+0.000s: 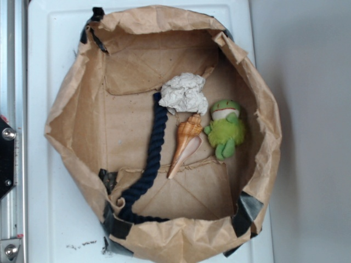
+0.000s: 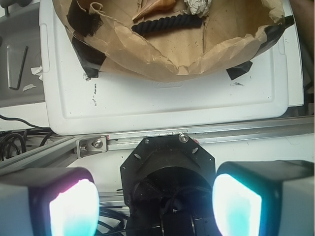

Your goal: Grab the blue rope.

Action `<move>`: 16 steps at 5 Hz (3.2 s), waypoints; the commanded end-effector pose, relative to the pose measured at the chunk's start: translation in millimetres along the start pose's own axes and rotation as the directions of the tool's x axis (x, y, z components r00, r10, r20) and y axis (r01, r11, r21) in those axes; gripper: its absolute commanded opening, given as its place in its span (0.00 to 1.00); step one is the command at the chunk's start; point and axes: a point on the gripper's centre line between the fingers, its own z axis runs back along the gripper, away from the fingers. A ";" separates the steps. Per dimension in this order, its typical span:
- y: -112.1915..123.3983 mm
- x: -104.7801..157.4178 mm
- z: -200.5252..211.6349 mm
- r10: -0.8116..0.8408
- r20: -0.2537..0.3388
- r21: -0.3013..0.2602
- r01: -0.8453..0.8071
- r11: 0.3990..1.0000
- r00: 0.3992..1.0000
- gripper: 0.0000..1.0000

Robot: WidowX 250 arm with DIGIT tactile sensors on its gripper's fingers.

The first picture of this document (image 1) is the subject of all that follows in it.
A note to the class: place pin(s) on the black mounting bracket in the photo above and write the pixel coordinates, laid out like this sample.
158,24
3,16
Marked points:
7,158

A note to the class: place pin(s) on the aluminium frame rail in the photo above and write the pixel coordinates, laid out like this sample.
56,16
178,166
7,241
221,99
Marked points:
13,244

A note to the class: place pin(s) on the brown paper bag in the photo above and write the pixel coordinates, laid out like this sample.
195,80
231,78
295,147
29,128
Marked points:
101,124

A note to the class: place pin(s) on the green plush frog toy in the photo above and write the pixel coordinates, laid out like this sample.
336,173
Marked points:
226,130

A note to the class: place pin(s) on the orange conch seashell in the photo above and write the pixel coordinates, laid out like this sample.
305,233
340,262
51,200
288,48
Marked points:
188,142

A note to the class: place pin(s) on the crumpled white paper ball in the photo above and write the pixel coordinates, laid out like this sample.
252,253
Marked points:
183,93

